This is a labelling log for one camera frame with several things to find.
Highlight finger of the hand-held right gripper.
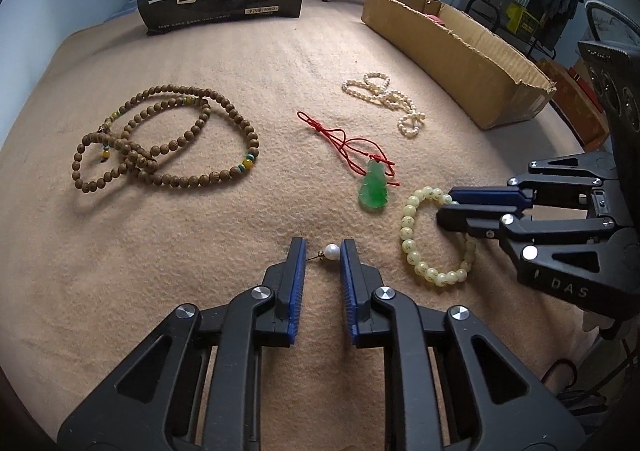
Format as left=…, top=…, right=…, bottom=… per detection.
left=446, top=153, right=621, bottom=220
left=436, top=205, right=640, bottom=327

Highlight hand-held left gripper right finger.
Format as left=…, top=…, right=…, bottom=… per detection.
left=339, top=238, right=586, bottom=451

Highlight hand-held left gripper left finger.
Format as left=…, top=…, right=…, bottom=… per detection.
left=57, top=237, right=307, bottom=451

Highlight white pearl earring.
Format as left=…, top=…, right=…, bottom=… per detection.
left=307, top=243, right=342, bottom=263

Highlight pale yellow bead bracelet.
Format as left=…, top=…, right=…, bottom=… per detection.
left=399, top=186, right=479, bottom=286

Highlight brown wooden cabinet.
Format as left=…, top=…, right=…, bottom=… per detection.
left=537, top=57, right=610, bottom=152

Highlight beige blanket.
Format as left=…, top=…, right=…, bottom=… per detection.
left=0, top=0, right=603, bottom=451

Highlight brown cardboard box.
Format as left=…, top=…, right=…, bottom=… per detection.
left=361, top=0, right=557, bottom=130

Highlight yellow green box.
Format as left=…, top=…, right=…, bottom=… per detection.
left=504, top=1, right=542, bottom=35

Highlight green jade pendant red cord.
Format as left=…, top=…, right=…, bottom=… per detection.
left=297, top=111, right=403, bottom=215

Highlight white pearl necklace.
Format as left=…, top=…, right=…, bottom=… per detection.
left=342, top=72, right=427, bottom=137

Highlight black floor cables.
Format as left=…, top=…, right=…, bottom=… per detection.
left=540, top=358, right=618, bottom=409

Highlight brown wooden bead necklace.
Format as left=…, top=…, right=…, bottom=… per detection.
left=74, top=83, right=261, bottom=192

